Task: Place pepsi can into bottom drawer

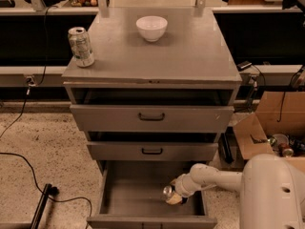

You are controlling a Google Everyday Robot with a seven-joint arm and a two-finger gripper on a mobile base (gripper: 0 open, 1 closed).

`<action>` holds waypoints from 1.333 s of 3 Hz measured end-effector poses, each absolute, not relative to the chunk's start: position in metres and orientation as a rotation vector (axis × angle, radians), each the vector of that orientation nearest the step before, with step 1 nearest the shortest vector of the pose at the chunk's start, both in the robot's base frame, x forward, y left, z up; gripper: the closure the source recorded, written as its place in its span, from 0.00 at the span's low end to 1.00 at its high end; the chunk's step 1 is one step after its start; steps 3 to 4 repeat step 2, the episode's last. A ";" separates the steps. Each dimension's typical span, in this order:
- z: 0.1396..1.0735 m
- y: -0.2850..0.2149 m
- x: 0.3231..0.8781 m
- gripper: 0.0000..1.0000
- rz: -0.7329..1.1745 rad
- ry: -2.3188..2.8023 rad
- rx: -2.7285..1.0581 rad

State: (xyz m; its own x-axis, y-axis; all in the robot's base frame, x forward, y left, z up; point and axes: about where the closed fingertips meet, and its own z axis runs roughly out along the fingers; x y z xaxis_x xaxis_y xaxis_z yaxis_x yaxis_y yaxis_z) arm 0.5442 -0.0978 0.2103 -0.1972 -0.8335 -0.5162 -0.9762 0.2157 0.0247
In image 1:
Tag grey middle drawer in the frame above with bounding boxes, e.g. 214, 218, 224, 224
87, 141, 218, 161

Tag grey top drawer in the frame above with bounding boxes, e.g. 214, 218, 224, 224
71, 104, 234, 133

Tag grey drawer cabinet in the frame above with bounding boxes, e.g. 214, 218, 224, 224
61, 7, 243, 229

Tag white ceramic bowl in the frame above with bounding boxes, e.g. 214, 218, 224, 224
136, 16, 168, 42

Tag grey open bottom drawer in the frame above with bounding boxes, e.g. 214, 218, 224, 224
88, 161, 217, 229

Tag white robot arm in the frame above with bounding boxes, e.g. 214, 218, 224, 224
163, 154, 305, 229

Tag black floor cable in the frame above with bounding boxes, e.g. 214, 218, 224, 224
0, 7, 93, 218

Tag blue pepsi can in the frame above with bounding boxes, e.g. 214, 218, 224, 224
162, 185, 188, 204

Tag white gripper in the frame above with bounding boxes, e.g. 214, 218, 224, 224
166, 174, 201, 205

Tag black metal floor bar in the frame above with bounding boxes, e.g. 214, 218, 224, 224
30, 183, 59, 229

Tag brown can in box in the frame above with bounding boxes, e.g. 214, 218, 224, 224
278, 143, 294, 157

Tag open cardboard box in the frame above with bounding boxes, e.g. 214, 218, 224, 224
233, 92, 305, 162

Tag green white soda can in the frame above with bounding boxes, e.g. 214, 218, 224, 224
68, 27, 94, 68

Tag small black device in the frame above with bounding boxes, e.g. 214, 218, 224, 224
236, 61, 252, 72

